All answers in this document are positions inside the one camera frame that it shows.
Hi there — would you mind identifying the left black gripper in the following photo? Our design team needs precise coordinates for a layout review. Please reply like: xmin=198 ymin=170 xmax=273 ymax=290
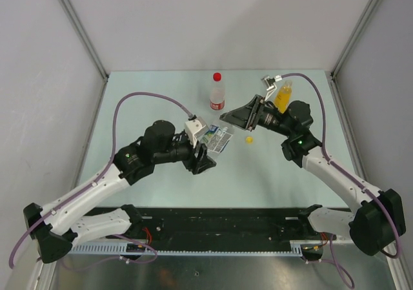
xmin=154 ymin=131 xmax=216 ymax=174

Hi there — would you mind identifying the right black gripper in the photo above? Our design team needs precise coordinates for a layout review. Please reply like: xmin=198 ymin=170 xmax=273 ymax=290
xmin=220 ymin=95 xmax=294 ymax=138

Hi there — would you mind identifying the yellow bottle cap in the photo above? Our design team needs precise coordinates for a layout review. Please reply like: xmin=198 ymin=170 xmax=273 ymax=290
xmin=245 ymin=136 xmax=254 ymax=144

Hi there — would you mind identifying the white cap clear bottle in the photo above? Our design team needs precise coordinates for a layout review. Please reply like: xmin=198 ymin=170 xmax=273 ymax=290
xmin=201 ymin=124 xmax=234 ymax=154

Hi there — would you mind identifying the yellow honey pomelo bottle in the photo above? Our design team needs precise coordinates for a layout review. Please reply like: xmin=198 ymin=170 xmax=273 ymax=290
xmin=274 ymin=79 xmax=293 ymax=113

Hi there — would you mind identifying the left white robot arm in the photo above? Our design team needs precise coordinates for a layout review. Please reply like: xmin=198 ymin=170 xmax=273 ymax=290
xmin=23 ymin=118 xmax=216 ymax=264

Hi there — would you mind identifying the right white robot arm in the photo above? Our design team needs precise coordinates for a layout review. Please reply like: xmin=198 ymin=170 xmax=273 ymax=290
xmin=219 ymin=95 xmax=406 ymax=256

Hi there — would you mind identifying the red cap water bottle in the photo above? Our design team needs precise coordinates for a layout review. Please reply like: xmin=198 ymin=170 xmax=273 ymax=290
xmin=210 ymin=72 xmax=225 ymax=111

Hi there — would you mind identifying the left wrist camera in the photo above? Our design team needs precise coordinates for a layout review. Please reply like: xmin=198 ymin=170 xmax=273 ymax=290
xmin=184 ymin=116 xmax=209 ymax=148

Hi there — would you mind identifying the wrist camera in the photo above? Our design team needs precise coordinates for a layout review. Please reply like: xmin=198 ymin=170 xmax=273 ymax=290
xmin=184 ymin=116 xmax=209 ymax=148
xmin=261 ymin=75 xmax=282 ymax=101

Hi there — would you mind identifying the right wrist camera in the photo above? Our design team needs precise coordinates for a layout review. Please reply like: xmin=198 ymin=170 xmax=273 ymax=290
xmin=261 ymin=75 xmax=282 ymax=101

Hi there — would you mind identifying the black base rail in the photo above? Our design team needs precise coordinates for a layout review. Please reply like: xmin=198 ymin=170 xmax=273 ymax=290
xmin=106 ymin=205 xmax=338 ymax=251

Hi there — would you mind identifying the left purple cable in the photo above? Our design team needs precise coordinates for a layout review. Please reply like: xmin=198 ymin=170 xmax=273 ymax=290
xmin=8 ymin=92 xmax=196 ymax=270

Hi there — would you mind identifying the purple cable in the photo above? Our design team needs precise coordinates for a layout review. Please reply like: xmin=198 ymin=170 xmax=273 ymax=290
xmin=279 ymin=72 xmax=401 ymax=258
xmin=8 ymin=92 xmax=196 ymax=270

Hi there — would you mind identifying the grey slotted cable duct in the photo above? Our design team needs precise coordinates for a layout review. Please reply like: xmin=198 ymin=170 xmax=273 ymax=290
xmin=69 ymin=241 xmax=303 ymax=257

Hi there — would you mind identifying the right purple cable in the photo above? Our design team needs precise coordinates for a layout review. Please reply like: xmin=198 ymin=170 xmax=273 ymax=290
xmin=279 ymin=72 xmax=401 ymax=258

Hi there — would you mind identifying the left aluminium frame post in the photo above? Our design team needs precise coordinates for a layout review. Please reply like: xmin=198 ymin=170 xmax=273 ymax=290
xmin=48 ymin=0 xmax=110 ymax=79

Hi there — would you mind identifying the aluminium frame post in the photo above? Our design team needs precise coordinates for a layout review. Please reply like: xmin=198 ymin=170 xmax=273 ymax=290
xmin=48 ymin=0 xmax=110 ymax=79
xmin=332 ymin=0 xmax=393 ymax=78

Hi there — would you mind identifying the right aluminium frame post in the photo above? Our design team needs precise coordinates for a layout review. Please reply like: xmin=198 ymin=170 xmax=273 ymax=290
xmin=332 ymin=0 xmax=393 ymax=78

